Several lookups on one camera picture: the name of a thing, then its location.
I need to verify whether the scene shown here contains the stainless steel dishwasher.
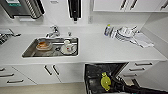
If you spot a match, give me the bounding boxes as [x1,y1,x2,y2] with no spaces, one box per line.
[83,62,136,94]

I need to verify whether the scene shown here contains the yellow colander bowl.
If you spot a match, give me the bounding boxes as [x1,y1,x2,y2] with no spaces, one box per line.
[100,71,113,92]

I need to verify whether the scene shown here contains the grey bowl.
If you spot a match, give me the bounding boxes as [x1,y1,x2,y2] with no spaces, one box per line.
[34,42,54,52]

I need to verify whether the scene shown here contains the chrome sink faucet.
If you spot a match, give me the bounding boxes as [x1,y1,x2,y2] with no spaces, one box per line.
[45,25,62,39]

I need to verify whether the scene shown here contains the small chrome soap pump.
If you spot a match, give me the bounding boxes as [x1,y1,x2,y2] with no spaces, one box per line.
[67,31,73,38]

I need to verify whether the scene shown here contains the steel kitchen sink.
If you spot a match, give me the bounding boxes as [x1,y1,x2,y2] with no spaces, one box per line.
[21,36,80,59]

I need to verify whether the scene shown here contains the small white bottle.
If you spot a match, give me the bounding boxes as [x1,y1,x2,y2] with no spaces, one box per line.
[110,27,117,39]

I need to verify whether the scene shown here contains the black soap dispenser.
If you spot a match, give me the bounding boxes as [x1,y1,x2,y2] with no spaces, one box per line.
[67,0,82,22]

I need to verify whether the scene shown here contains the white wall outlet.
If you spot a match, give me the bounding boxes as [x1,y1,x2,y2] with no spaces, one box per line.
[87,15,94,25]

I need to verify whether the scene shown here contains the white drawer unit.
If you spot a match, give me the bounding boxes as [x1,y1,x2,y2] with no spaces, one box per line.
[119,60,161,80]

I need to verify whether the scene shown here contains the small grey wall label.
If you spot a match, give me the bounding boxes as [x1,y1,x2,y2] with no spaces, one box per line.
[50,0,59,5]

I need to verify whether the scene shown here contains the white three-door wall cabinet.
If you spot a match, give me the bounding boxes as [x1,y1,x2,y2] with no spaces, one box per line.
[92,0,168,14]

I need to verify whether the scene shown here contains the white mug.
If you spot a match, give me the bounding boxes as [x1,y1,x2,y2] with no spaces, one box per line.
[63,39,73,50]

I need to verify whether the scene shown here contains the blue dish soap bottle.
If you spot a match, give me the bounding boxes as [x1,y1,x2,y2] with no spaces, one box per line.
[103,23,112,37]

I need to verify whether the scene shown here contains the white base cabinet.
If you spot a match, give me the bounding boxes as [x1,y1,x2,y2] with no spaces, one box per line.
[0,63,85,88]

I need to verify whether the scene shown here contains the orange sponge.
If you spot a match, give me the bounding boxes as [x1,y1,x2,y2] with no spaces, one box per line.
[37,41,49,49]

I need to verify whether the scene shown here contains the white patterned bowl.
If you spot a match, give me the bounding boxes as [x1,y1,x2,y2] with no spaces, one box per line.
[59,44,78,56]

